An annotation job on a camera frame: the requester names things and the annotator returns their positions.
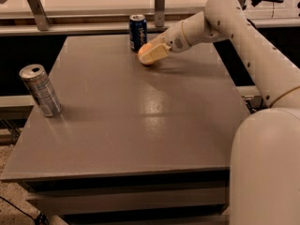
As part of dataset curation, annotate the left metal bracket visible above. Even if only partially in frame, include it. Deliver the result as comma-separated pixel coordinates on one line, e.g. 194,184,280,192
27,0,51,31

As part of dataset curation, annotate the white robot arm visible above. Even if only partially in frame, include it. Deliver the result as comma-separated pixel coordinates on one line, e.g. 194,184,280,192
138,0,300,225

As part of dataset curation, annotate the middle metal bracket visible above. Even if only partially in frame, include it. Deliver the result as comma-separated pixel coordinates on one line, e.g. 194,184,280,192
155,0,165,27

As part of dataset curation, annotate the orange fruit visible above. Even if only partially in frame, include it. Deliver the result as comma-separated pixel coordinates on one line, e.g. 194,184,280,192
138,43,155,65

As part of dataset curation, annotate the black floor cable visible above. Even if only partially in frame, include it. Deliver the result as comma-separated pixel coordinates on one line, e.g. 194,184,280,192
0,196,48,225

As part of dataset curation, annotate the silver redbull can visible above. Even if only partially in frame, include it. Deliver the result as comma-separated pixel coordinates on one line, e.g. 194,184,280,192
19,64,62,117

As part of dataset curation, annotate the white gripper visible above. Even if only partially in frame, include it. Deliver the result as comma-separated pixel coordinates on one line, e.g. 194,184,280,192
148,20,190,62

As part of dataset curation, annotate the blue pepsi can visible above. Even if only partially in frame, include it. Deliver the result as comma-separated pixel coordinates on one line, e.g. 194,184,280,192
128,14,147,52

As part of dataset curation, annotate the grey drawer cabinet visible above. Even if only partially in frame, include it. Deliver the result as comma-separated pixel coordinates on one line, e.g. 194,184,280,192
2,35,248,225

